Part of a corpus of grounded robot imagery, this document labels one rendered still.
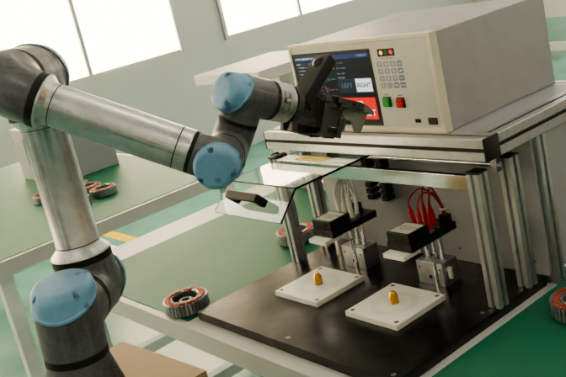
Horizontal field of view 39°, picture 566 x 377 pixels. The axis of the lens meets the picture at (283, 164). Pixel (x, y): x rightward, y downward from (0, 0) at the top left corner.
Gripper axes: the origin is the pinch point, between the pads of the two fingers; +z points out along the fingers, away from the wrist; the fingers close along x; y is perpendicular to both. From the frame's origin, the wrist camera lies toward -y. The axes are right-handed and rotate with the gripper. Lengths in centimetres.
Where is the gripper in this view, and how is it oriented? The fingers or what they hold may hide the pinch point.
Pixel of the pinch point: (364, 108)
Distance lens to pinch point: 167.0
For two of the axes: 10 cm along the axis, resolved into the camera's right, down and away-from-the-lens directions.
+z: 7.7, 1.1, 6.2
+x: 6.2, 0.5, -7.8
